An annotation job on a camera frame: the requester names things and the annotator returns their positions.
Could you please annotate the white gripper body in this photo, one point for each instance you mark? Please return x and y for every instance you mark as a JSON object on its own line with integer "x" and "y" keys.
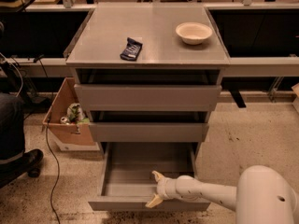
{"x": 163, "y": 188}

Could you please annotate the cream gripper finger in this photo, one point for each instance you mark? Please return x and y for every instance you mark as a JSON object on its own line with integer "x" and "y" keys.
{"x": 158, "y": 176}
{"x": 156, "y": 200}

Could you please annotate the grey bottom drawer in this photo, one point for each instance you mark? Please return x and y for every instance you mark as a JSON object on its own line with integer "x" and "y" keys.
{"x": 127, "y": 182}

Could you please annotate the grey drawer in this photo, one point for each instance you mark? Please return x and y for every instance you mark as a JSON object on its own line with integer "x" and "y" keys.
{"x": 127, "y": 182}
{"x": 149, "y": 126}
{"x": 96, "y": 97}

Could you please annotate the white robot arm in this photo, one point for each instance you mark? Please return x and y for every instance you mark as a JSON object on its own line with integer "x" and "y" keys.
{"x": 261, "y": 196}

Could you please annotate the grey middle drawer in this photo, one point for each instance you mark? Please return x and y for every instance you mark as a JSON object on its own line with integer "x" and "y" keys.
{"x": 149, "y": 126}

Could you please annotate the grey top drawer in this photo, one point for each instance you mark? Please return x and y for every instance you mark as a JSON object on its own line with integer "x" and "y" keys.
{"x": 96, "y": 97}

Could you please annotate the grey drawer cabinet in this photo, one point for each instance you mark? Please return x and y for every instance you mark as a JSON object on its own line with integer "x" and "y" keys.
{"x": 164, "y": 59}

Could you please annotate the white box under cardboard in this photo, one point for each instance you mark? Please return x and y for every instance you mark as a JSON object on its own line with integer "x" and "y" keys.
{"x": 72, "y": 147}

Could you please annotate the brown cardboard box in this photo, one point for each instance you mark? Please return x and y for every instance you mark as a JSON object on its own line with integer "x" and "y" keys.
{"x": 67, "y": 133}

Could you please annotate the crumpled green white trash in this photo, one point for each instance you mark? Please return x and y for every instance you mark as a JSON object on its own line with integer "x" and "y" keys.
{"x": 74, "y": 113}

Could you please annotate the dark blue snack packet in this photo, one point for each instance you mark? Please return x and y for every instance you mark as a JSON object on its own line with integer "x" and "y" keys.
{"x": 132, "y": 50}

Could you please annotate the white paper bowl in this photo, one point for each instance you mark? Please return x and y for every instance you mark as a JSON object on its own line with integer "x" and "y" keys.
{"x": 193, "y": 33}

